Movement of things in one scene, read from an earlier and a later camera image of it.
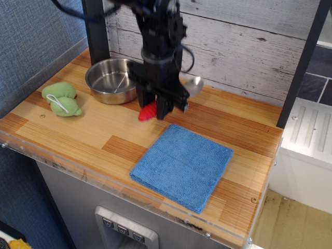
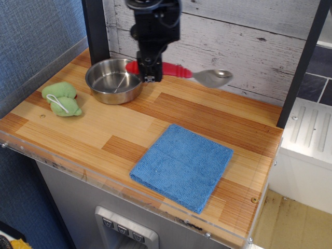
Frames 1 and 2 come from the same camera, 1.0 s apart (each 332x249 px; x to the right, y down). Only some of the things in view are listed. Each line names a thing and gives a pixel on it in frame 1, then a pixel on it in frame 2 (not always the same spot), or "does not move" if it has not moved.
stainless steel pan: (111, 81) does not move
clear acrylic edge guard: (132, 199) does not move
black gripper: (162, 78) to (155, 28)
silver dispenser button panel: (117, 231) does not move
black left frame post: (96, 30) does not move
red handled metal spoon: (195, 85) to (212, 78)
